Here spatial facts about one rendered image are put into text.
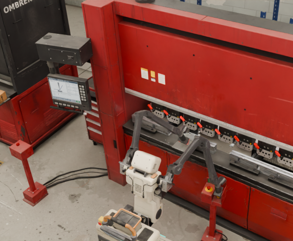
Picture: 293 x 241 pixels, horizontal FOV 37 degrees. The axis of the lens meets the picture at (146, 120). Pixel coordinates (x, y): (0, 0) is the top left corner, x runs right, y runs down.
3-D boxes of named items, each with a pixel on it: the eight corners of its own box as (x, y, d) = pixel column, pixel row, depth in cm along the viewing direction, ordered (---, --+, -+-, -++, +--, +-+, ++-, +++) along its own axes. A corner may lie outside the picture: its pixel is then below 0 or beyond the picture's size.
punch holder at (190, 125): (183, 126, 447) (183, 113, 437) (187, 122, 452) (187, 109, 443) (196, 131, 439) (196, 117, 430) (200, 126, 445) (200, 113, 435)
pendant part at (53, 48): (50, 112, 482) (33, 42, 432) (62, 101, 500) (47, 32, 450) (91, 121, 464) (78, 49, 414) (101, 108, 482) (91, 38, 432)
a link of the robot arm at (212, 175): (197, 140, 394) (205, 142, 385) (202, 138, 396) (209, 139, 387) (208, 183, 405) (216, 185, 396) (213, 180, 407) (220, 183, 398)
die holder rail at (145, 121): (132, 121, 497) (131, 115, 491) (135, 119, 501) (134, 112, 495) (168, 136, 471) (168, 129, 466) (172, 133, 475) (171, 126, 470)
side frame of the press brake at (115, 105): (108, 179, 550) (80, 2, 414) (148, 142, 603) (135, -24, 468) (123, 186, 537) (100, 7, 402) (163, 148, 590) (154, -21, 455)
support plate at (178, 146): (171, 147, 438) (171, 146, 438) (185, 133, 455) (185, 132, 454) (186, 153, 429) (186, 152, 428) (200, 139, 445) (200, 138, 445)
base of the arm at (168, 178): (159, 179, 372) (171, 183, 366) (162, 169, 373) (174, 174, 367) (162, 180, 379) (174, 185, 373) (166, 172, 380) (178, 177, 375)
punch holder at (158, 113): (152, 114, 468) (151, 101, 458) (156, 110, 473) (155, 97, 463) (163, 118, 460) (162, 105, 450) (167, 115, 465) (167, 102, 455)
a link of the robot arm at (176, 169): (196, 131, 392) (203, 132, 383) (204, 141, 398) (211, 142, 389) (165, 169, 377) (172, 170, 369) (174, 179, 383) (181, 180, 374)
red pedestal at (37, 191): (22, 200, 530) (5, 147, 481) (37, 187, 546) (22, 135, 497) (33, 206, 520) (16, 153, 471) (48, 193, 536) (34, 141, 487)
